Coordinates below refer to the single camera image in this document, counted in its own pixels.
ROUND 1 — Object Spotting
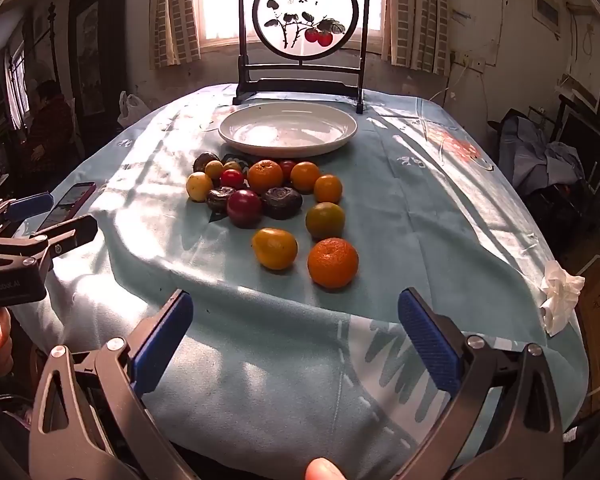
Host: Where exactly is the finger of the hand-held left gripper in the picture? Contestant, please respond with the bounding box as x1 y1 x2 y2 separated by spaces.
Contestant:
0 192 56 238
0 215 99 270

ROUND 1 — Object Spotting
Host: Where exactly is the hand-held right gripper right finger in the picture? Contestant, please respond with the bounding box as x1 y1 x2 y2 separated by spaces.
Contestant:
397 287 566 480

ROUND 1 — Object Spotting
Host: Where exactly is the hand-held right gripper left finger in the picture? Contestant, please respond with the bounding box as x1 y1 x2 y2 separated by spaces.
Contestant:
28 289 201 480

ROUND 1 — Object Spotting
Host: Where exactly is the large bumpy orange tangerine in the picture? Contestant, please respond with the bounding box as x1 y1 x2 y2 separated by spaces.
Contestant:
307 237 360 290

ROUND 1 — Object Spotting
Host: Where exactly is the yellow orange tangerine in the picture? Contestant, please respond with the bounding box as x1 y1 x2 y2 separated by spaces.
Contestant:
252 228 299 271

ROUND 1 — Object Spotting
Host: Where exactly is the dark passion fruit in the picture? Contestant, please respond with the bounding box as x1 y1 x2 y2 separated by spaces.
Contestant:
260 186 304 221
193 152 221 173
206 186 238 213

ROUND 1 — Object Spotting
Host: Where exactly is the dark red plum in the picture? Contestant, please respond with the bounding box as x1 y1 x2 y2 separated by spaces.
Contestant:
226 189 263 228

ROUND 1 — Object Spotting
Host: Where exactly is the greenish orange tangerine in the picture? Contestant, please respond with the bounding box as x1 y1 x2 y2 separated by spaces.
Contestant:
305 202 346 240

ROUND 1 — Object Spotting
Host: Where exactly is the white round plate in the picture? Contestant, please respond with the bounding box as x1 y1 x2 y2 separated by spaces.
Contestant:
218 101 358 157

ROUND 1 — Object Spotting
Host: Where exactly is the person's right hand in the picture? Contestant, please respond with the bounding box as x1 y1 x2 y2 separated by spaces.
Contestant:
305 457 346 480

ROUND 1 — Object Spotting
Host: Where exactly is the smartphone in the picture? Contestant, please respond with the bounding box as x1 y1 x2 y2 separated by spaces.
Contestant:
39 181 97 233

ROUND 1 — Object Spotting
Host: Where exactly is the light blue printed tablecloth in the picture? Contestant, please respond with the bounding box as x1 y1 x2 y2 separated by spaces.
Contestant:
10 82 588 480

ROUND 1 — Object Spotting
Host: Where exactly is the crumpled white tissue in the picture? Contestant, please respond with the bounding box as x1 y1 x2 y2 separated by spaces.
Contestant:
539 260 586 337

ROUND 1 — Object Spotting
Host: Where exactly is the white plastic bag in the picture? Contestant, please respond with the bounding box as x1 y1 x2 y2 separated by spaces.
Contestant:
117 91 151 128

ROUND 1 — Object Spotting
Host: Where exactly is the pile of grey clothes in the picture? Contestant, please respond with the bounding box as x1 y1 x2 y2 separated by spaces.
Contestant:
497 112 588 198

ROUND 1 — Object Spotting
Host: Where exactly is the checked curtain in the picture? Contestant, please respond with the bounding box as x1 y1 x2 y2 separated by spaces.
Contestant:
149 0 202 68
381 0 453 75

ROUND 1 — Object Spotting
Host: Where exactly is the dark monitor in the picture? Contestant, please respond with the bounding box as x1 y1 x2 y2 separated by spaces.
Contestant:
557 84 600 188

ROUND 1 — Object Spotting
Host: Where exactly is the window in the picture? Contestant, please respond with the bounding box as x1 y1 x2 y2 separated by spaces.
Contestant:
199 0 388 55

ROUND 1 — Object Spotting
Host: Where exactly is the painted round screen black stand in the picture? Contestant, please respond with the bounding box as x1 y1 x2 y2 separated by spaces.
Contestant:
232 0 372 115

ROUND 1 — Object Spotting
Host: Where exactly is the dark framed wall picture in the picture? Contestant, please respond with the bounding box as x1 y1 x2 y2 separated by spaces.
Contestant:
69 0 128 121

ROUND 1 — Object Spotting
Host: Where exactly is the white wall outlet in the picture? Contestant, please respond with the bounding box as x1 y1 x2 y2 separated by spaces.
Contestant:
452 51 487 72

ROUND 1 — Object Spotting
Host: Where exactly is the wall vent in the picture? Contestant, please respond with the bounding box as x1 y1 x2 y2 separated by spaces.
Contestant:
532 0 563 36

